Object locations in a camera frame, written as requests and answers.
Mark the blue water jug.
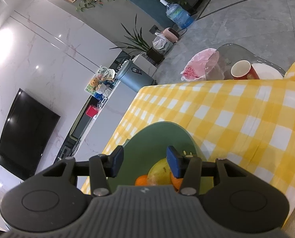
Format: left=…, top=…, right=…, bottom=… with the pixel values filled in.
left=160, top=0, right=194, bottom=29

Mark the pink plastic bag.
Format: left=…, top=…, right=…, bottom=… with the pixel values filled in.
left=180, top=48, right=220, bottom=82

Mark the white tv cabinet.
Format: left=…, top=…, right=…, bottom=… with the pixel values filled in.
left=54, top=54, right=157, bottom=162

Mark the glass side table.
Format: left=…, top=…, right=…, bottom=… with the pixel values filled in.
left=206, top=44, right=286, bottom=81

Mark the upper yellow-green pear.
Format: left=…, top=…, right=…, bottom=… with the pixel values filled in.
left=147, top=158, right=172, bottom=186

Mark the hanging vine plant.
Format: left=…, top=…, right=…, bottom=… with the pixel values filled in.
left=76, top=0, right=128, bottom=12

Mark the green plastic bowl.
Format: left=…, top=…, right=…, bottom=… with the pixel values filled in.
left=107, top=121, right=205, bottom=197

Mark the black television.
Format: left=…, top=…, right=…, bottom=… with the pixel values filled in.
left=0, top=89, right=60, bottom=180

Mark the white plastic bag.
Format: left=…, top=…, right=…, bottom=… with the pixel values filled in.
left=152, top=32, right=173, bottom=55

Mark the red cup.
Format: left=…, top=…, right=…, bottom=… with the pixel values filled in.
left=230, top=60, right=259, bottom=80

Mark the blue-grey trash can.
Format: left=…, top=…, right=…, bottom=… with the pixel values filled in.
left=116, top=60, right=157, bottom=92

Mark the red box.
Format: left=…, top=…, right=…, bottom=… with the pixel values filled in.
left=85, top=105, right=99, bottom=118

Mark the potted green plant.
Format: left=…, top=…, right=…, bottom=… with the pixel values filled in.
left=111, top=14, right=165, bottom=64

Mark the yellow checkered tablecloth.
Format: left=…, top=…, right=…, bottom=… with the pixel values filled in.
left=80, top=61, right=295, bottom=228

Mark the pink small appliance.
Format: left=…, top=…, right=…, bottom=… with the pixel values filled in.
left=162, top=27, right=180, bottom=43

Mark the teddy bear toy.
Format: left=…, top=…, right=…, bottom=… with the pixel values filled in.
left=89, top=77, right=100, bottom=90

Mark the orange in bowl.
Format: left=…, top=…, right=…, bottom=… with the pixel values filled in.
left=134, top=175, right=147, bottom=186

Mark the white plate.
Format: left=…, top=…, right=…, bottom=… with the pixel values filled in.
left=252, top=63, right=283, bottom=80

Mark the orange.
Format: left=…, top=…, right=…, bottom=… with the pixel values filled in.
left=171, top=173, right=183, bottom=191
left=134, top=175, right=147, bottom=186

